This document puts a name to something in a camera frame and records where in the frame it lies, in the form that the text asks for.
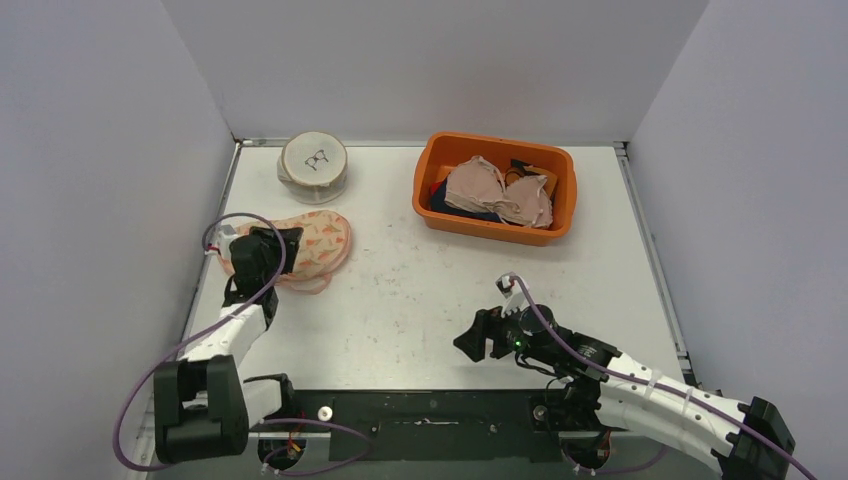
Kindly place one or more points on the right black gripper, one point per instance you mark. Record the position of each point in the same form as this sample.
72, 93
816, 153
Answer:
491, 332

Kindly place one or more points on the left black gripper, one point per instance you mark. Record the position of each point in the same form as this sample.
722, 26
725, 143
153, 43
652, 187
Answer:
291, 240

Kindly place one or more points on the floral mesh laundry bag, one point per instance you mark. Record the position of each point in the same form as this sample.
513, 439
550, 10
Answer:
325, 245

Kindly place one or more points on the round white mesh laundry bag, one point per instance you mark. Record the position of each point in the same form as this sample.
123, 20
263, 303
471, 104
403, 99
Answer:
313, 167

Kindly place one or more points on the beige pink bra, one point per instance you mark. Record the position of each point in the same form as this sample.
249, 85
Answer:
520, 195

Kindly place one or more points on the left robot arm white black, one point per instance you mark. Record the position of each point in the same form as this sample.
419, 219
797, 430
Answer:
203, 409

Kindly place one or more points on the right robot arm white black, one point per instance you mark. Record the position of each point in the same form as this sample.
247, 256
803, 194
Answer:
608, 388

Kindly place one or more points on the navy blue garment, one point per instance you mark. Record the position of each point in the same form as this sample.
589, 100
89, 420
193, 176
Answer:
438, 204

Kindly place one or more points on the orange plastic bin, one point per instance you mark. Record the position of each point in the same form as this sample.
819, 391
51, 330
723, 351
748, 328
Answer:
446, 150

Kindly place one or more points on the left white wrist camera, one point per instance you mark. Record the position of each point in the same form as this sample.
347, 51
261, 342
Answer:
219, 241

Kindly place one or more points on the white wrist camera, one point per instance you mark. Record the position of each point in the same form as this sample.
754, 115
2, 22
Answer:
513, 294
219, 241

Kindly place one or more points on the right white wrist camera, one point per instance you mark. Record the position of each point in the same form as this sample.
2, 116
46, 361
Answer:
513, 294

